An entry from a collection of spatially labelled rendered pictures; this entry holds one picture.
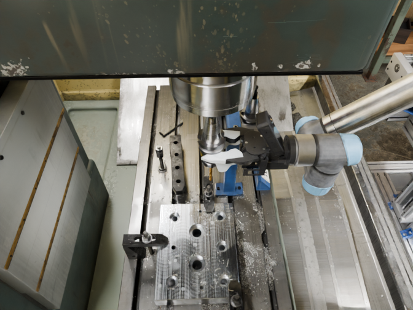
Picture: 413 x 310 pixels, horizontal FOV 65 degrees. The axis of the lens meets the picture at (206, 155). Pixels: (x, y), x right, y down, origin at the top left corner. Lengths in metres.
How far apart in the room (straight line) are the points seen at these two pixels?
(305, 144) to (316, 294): 0.67
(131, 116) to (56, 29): 1.31
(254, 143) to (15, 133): 0.52
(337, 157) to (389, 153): 2.04
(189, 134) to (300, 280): 0.69
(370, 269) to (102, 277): 1.03
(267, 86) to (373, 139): 1.31
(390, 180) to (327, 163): 1.55
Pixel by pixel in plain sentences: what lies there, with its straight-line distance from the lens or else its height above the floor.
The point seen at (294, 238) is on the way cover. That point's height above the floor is 0.76.
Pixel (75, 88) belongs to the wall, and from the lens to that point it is 2.04.
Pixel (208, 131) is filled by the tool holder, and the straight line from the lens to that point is 0.68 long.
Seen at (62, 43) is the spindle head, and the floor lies 1.68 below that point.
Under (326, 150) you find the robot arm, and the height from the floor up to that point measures 1.34.
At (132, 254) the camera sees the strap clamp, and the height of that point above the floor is 0.94.
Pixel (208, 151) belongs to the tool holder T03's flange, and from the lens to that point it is 0.71.
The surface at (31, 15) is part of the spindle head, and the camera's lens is 0.44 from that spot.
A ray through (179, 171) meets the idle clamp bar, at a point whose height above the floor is 0.96.
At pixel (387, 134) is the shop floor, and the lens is 2.95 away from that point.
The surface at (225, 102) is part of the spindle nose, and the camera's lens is 0.54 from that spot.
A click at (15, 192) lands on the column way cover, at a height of 1.31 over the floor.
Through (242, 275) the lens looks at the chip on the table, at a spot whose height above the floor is 0.90.
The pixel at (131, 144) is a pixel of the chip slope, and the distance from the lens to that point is 1.67.
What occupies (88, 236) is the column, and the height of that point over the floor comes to 0.76.
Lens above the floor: 1.90
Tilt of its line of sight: 51 degrees down
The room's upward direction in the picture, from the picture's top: straight up
